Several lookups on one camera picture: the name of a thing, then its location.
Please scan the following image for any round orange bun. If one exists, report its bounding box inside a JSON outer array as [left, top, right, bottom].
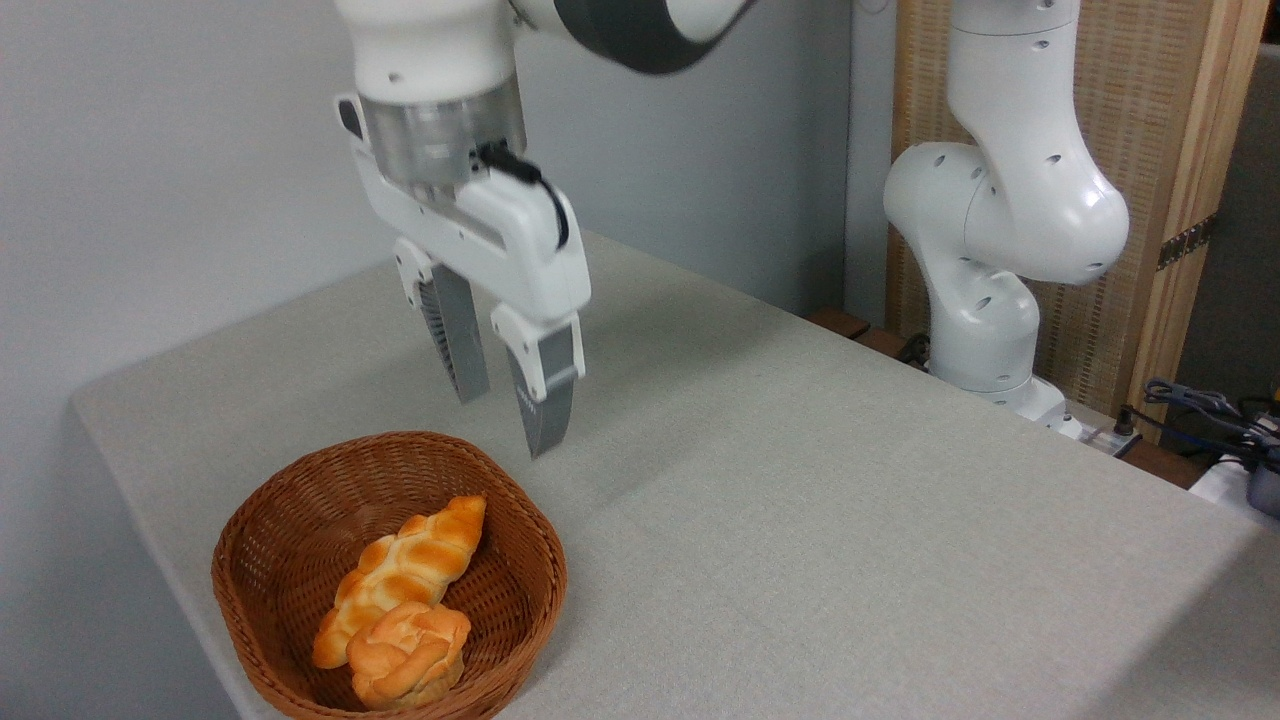
[[346, 600, 473, 712]]

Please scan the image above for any metal screen hinge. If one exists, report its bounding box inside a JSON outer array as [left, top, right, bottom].
[[1156, 213, 1220, 272]]

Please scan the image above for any brown wicker basket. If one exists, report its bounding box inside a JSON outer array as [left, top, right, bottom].
[[211, 431, 569, 720]]

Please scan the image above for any white box with grey device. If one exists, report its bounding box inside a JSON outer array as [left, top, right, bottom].
[[1187, 452, 1280, 532]]

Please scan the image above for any long braided bread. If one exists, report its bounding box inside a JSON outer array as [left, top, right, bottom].
[[311, 494, 488, 670]]

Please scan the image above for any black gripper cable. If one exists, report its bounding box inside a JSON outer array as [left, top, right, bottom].
[[477, 142, 572, 252]]

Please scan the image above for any rattan screen with wooden frame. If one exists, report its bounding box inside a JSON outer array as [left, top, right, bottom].
[[888, 0, 1272, 443]]

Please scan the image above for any bundle of dark cables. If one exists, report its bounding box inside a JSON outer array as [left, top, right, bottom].
[[1143, 377, 1280, 471]]

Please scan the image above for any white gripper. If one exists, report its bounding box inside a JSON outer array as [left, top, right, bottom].
[[335, 92, 593, 460]]

